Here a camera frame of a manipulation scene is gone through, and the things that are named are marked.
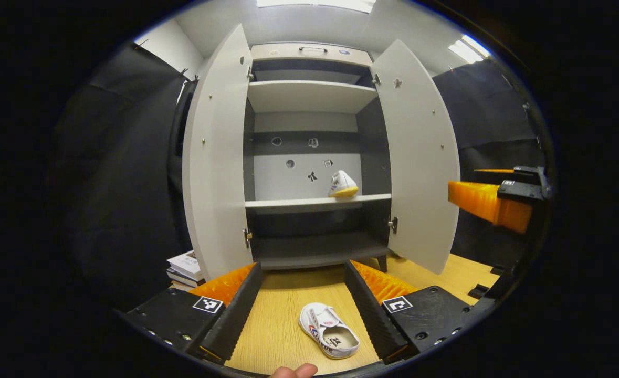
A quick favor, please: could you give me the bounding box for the white cover book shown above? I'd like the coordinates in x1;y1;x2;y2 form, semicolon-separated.
166;250;205;281

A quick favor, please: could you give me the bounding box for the small ceiling light panel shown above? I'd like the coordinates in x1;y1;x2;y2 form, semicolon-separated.
448;34;491;65

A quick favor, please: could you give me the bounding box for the grey cabinet drawer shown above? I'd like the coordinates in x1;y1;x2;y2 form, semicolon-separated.
250;42;374;68

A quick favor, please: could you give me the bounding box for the white shoe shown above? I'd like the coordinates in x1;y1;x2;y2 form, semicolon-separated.
328;170;360;198
298;302;361;360

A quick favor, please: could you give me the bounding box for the grey shoe cabinet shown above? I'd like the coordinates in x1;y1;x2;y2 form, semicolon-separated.
182;24;461;281

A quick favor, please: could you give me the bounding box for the black backdrop cloth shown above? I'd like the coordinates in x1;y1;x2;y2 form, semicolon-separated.
52;42;549;310

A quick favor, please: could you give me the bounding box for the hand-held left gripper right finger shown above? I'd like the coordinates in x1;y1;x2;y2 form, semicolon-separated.
343;259;488;365

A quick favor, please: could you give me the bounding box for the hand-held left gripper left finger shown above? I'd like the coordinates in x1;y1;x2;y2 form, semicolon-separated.
115;261;264;365

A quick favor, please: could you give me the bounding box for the grey cabinet door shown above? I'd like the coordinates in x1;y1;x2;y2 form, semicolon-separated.
182;24;255;281
371;39;461;275

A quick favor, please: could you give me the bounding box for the large ceiling light panel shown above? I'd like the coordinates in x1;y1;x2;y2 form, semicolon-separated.
257;0;377;14

